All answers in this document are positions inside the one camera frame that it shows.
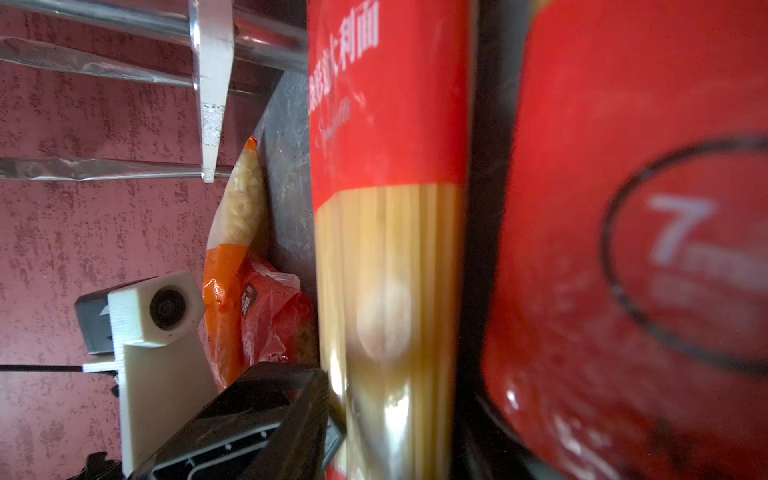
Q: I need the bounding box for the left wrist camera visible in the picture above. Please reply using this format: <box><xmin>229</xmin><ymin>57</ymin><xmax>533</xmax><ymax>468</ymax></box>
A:
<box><xmin>75</xmin><ymin>272</ymin><xmax>217</xmax><ymax>476</ymax></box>

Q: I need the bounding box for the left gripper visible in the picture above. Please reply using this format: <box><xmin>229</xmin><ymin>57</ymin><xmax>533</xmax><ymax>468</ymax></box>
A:
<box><xmin>131</xmin><ymin>362</ymin><xmax>346</xmax><ymax>479</ymax></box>

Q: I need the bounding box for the red macaroni bag right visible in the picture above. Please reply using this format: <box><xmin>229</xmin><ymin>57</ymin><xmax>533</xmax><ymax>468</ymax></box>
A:
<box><xmin>240</xmin><ymin>254</ymin><xmax>319</xmax><ymax>367</ymax></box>

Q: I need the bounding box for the red spaghetti pack large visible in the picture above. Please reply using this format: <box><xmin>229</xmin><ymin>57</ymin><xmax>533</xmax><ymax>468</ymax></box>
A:
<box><xmin>308</xmin><ymin>1</ymin><xmax>477</xmax><ymax>479</ymax></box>

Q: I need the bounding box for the orange pasta bag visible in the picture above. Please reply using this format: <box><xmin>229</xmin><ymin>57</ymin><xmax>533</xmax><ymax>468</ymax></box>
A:
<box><xmin>202</xmin><ymin>137</ymin><xmax>269</xmax><ymax>388</ymax></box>

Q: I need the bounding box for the white two-tier shelf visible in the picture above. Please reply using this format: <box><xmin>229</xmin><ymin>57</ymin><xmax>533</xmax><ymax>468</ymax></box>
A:
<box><xmin>1</xmin><ymin>1</ymin><xmax>308</xmax><ymax>183</ymax></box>

